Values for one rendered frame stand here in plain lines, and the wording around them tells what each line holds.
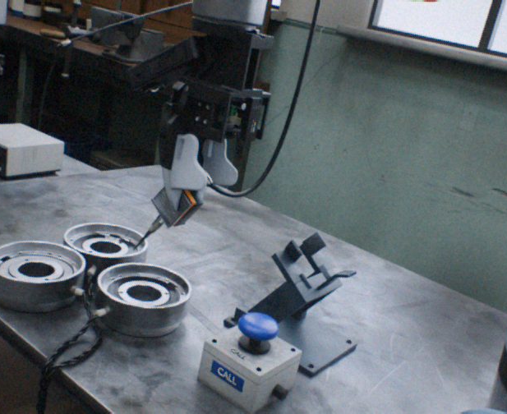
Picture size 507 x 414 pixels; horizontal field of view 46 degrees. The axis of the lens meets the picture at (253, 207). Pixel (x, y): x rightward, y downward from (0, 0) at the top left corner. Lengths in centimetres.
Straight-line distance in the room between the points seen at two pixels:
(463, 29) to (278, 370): 182
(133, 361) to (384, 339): 32
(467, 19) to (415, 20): 19
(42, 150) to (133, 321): 88
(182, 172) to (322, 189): 178
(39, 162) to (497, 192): 144
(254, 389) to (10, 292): 28
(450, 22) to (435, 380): 171
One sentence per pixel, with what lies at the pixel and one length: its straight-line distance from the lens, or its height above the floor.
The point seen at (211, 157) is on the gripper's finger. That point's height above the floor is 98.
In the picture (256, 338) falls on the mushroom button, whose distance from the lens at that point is 58.
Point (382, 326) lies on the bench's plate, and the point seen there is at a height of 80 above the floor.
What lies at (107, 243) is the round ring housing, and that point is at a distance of 81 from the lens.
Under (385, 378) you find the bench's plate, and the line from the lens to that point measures 71.
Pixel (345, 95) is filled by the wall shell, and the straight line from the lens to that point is 235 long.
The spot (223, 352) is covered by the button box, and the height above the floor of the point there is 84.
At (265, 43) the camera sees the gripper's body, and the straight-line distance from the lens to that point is 63.
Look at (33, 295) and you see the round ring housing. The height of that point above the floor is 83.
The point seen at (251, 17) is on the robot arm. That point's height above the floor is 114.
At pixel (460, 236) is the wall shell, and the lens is 221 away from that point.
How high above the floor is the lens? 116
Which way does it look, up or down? 18 degrees down
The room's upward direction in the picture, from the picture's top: 12 degrees clockwise
